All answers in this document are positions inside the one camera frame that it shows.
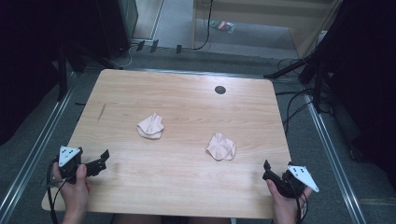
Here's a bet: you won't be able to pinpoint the black metal stand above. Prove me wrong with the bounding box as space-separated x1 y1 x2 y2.
56 43 87 102

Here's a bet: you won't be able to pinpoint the black floor cables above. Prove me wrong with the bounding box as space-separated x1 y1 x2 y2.
275 57 335 135

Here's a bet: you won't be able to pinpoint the black tripod stand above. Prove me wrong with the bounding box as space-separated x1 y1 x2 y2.
262 0 353 114

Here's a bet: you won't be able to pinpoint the white floor cable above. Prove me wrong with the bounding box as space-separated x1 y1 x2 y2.
110 43 139 69

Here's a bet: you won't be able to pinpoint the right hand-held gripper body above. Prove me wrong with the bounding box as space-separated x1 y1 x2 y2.
280 161 320 199

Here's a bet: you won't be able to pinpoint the person's right hand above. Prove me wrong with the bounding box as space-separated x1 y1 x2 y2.
265 178 313 224

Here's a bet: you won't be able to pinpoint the pink sock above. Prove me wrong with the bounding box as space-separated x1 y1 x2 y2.
136 112 165 140
205 133 237 161

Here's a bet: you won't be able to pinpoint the person's left hand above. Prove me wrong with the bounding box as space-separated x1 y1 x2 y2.
51 162 92 219

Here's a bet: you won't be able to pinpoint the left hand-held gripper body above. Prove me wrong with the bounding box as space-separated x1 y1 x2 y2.
57 145 91 185

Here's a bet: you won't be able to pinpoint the black cabinet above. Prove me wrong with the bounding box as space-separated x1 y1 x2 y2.
94 0 140 60

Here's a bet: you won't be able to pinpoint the metal floor rail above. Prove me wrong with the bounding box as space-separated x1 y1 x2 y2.
0 70 79 220
303 92 369 224

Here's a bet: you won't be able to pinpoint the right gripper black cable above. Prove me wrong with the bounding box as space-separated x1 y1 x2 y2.
288 174 310 224

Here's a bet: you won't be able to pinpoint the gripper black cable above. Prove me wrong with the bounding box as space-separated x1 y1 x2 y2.
46 158 70 224
288 174 310 224

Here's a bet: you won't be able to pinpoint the colourful packet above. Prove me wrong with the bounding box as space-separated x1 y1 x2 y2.
209 20 236 35

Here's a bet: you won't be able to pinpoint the black hanging cable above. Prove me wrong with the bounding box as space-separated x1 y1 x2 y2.
181 0 215 52

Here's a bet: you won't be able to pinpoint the person's legs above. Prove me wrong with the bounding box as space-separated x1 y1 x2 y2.
112 214 232 224

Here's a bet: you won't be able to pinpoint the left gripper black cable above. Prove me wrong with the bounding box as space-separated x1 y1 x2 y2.
46 158 70 224

